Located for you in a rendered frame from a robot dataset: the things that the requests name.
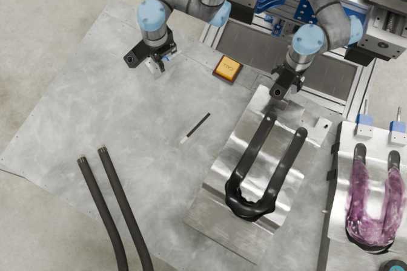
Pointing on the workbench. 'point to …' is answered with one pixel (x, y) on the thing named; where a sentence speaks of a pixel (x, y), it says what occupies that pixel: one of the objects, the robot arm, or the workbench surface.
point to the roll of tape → (393, 265)
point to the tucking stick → (195, 127)
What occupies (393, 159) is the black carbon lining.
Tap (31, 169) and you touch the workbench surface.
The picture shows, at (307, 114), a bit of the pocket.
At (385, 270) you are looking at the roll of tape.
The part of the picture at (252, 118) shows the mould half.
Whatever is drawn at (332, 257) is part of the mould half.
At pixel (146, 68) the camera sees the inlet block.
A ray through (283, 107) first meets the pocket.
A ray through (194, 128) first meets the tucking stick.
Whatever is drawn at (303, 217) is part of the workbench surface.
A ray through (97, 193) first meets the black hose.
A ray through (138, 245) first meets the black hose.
